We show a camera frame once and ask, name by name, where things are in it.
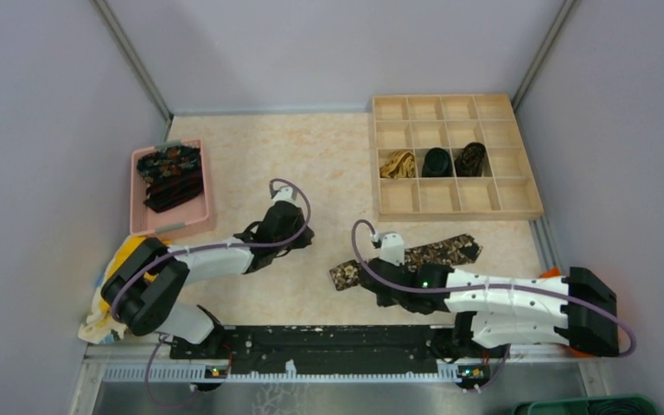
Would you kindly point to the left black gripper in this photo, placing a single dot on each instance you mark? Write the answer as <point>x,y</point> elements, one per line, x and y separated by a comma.
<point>304,240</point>

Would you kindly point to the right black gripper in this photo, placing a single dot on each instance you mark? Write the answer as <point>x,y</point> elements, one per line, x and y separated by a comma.
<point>385,301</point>

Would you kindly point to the brown floral patterned tie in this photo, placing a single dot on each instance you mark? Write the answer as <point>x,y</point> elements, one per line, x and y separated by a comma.
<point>462,249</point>

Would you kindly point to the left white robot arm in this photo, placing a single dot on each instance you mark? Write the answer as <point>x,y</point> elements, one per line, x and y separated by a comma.
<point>143,292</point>

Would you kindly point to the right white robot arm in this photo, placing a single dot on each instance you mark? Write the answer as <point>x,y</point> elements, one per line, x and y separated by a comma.
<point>577,310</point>

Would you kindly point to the dark ties in basket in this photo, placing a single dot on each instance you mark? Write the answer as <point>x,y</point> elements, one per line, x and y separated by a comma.
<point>173,177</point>

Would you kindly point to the rolled dark green tie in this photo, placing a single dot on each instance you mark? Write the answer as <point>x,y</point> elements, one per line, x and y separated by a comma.
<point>437,164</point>

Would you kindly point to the rolled yellow tie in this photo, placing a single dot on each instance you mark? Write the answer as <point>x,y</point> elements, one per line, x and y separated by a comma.
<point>399,165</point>

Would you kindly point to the wooden compartment tray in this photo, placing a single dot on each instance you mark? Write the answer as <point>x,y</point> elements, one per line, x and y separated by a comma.
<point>506,190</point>

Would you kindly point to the rolled brown patterned tie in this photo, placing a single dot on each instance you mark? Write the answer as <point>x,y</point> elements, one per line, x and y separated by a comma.
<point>470,161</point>

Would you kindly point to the orange cloth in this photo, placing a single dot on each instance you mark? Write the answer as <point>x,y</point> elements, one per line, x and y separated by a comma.
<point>555,273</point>

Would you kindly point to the pink plastic basket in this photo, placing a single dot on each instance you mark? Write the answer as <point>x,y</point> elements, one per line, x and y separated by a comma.
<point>193,217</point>

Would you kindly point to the green bin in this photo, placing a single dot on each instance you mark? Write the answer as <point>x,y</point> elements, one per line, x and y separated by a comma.
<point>606,405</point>

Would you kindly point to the white patterned cloth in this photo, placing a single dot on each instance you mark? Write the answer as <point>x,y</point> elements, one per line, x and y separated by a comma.
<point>98,326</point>

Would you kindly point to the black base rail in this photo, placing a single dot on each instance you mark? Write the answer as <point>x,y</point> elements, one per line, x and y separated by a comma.
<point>337,349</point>

